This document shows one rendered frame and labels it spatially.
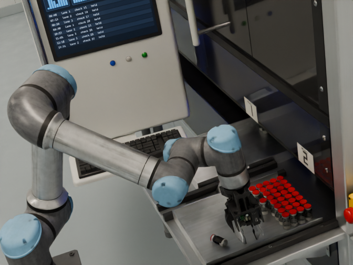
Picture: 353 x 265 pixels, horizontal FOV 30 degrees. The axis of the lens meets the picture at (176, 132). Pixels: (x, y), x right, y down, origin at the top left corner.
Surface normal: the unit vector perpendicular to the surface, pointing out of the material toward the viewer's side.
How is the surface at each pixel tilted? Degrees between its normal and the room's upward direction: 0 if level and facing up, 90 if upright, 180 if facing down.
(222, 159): 93
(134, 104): 90
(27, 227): 7
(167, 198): 90
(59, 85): 62
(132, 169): 68
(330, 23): 90
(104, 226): 0
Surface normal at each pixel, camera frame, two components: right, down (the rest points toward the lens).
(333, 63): -0.92, 0.32
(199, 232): -0.18, -0.85
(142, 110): 0.23, 0.46
